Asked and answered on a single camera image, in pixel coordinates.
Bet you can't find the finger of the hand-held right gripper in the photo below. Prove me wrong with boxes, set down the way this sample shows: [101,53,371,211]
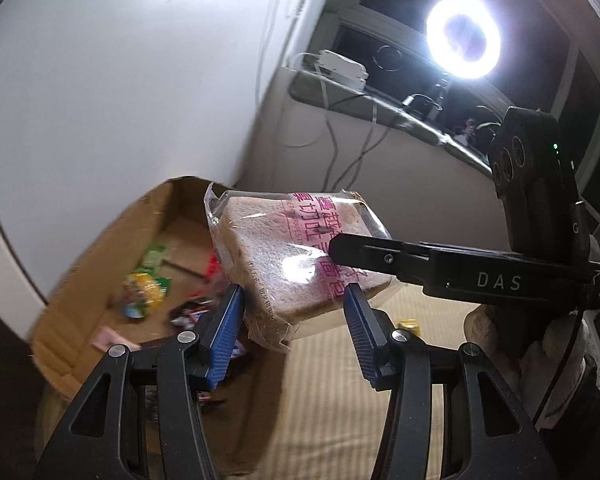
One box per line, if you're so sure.
[327,233,432,287]

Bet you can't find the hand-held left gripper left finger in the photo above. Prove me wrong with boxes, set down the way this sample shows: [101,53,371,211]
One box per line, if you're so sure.
[39,285,246,480]

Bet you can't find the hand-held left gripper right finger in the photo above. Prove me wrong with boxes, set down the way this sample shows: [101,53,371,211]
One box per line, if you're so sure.
[343,282,561,480]

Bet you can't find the dark brown snack packet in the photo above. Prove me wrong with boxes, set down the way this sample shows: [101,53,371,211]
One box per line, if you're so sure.
[169,297,217,330]

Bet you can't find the bagged sliced bread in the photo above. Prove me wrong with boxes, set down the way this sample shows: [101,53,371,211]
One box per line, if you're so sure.
[203,182,397,356]

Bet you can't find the round pastry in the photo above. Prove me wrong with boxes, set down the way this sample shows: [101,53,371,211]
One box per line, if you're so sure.
[121,271,173,322]

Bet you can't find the pink snack packet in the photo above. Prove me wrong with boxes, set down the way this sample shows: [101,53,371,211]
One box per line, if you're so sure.
[90,326,142,354]

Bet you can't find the brown cardboard box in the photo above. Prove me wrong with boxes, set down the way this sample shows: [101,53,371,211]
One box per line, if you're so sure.
[29,175,293,480]

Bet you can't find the person's right hand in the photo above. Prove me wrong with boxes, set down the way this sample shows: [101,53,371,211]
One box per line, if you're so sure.
[462,305,587,402]

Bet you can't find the potted spider plant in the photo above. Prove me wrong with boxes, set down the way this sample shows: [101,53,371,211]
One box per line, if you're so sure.
[476,105,503,133]

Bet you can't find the grey stone windowsill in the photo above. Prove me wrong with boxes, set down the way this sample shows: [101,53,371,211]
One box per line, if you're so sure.
[288,70,497,177]

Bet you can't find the white power strip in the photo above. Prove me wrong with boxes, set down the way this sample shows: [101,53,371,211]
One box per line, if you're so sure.
[286,50,371,94]

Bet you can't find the black power cables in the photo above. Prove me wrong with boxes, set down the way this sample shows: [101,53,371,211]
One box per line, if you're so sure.
[322,87,398,192]

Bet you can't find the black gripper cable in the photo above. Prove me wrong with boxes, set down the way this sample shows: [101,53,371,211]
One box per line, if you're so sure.
[524,310,583,433]

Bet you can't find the white ring light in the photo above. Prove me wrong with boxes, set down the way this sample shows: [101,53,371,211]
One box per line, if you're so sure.
[424,0,503,81]

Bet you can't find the white cable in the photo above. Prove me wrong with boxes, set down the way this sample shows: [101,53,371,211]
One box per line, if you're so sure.
[252,0,333,150]

